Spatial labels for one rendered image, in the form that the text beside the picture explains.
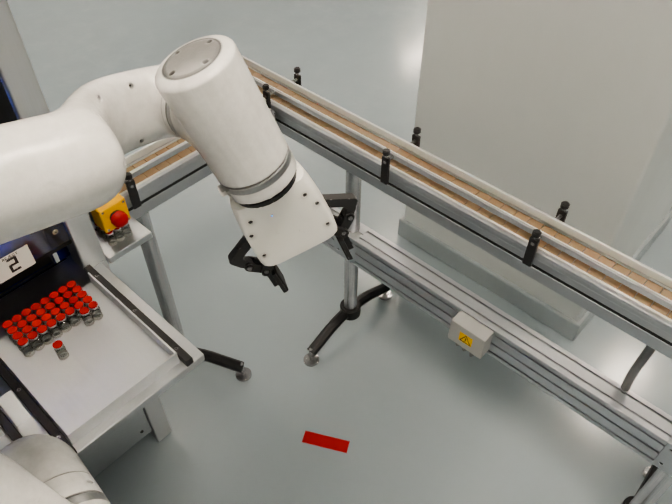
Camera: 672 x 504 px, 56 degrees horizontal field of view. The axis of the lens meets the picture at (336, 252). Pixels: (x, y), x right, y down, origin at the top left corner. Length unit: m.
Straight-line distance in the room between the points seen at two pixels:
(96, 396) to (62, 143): 0.95
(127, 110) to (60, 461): 0.47
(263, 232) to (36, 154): 0.28
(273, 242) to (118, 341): 0.82
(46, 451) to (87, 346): 0.62
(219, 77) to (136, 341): 0.98
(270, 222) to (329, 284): 1.99
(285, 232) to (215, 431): 1.67
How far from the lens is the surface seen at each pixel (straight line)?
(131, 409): 1.40
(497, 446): 2.35
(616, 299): 1.58
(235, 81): 0.61
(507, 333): 1.93
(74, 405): 1.44
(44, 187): 0.54
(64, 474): 0.91
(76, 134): 0.55
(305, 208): 0.71
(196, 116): 0.61
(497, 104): 2.26
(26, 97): 1.39
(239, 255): 0.76
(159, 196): 1.84
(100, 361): 1.48
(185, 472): 2.30
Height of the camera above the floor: 2.04
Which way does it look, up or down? 46 degrees down
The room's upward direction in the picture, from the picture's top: straight up
